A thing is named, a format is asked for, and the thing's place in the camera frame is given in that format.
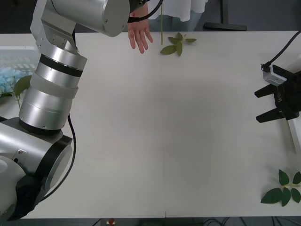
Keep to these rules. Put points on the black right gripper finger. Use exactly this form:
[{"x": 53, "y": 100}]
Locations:
[
  {"x": 265, "y": 91},
  {"x": 269, "y": 115}
]

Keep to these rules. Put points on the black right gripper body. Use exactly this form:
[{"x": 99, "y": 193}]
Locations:
[{"x": 290, "y": 99}]

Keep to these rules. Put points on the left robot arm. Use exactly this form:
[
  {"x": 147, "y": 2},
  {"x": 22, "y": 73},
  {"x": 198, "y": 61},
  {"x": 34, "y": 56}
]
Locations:
[{"x": 58, "y": 70}]

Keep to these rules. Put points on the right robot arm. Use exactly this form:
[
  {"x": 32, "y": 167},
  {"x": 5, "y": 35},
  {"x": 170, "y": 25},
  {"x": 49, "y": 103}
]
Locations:
[{"x": 265, "y": 66}]

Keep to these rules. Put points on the person's right forearm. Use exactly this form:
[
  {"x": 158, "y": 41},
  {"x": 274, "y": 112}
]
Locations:
[{"x": 140, "y": 11}]

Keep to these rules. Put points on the person's right hand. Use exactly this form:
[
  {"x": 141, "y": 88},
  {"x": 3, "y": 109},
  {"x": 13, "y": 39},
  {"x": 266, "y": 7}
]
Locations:
[{"x": 140, "y": 35}]

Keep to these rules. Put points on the black stand with flat base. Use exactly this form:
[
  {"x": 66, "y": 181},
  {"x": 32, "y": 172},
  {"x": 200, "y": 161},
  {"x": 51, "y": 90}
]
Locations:
[{"x": 223, "y": 26}]

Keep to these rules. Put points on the dark green leaf twig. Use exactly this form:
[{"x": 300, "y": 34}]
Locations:
[{"x": 272, "y": 196}]

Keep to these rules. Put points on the light green leaf twig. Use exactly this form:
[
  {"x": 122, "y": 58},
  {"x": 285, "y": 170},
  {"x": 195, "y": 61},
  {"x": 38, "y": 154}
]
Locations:
[{"x": 179, "y": 48}]

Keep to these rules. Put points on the person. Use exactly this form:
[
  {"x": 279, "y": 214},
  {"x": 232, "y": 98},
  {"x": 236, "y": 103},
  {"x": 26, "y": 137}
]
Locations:
[{"x": 178, "y": 21}]

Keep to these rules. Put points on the small red knob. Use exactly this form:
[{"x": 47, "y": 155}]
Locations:
[{"x": 110, "y": 221}]

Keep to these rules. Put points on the shallow white box with slots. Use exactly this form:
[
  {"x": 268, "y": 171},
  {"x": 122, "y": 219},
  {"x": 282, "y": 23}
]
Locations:
[{"x": 14, "y": 61}]

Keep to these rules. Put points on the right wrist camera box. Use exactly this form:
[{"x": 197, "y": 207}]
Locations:
[{"x": 274, "y": 78}]

